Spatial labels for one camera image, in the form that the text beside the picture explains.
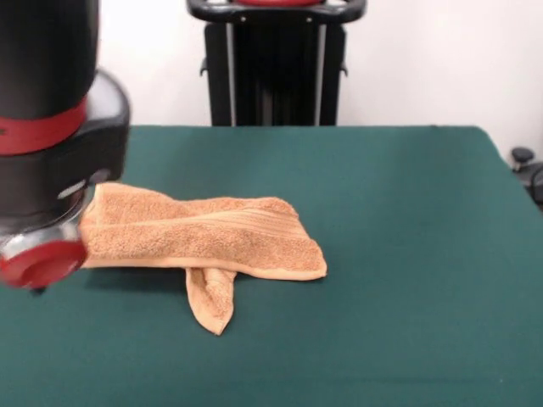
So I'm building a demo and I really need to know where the dark green table cloth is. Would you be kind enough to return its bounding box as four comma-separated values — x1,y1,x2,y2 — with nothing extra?
0,125,543,407

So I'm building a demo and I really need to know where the black office chair base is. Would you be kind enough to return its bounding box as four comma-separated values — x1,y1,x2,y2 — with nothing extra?
510,146,543,200

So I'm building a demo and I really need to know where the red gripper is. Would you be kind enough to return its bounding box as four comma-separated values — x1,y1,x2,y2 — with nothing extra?
0,231,89,296

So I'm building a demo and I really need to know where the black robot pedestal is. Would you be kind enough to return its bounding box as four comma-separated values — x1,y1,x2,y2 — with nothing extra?
185,0,367,127

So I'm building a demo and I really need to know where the orange terry towel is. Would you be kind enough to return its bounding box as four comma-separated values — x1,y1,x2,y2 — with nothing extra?
78,181,329,337

